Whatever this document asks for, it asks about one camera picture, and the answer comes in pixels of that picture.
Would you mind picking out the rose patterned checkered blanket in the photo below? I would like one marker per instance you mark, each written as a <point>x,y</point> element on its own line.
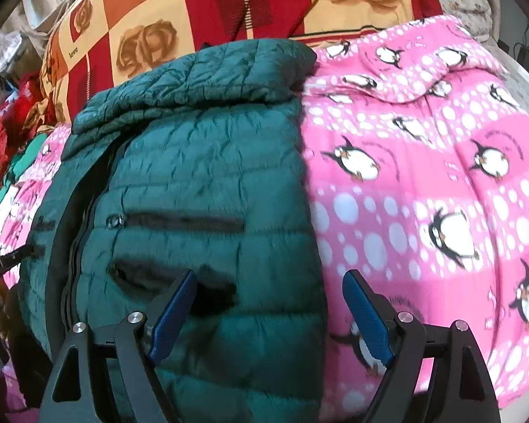
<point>202,4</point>

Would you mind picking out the red ruffled cloth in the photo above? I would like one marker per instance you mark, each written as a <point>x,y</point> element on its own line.
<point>9,114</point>

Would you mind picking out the green quilted jacket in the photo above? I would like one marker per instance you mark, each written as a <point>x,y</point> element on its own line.
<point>194,163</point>

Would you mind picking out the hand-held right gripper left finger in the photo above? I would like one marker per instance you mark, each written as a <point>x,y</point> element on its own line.
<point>174,317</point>

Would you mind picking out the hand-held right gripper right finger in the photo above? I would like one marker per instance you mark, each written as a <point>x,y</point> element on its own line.
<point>366,317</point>

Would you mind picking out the floral cushion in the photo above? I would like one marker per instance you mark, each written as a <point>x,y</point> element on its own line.
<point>467,0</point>

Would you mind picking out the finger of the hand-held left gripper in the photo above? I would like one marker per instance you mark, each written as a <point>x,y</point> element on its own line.
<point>21,254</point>

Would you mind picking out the pink penguin blanket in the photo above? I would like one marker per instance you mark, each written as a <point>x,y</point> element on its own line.
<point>423,163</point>

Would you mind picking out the clear plastic bag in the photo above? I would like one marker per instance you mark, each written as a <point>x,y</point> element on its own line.
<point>13,48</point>

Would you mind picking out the green cloth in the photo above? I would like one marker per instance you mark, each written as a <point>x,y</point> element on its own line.
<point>24,163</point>

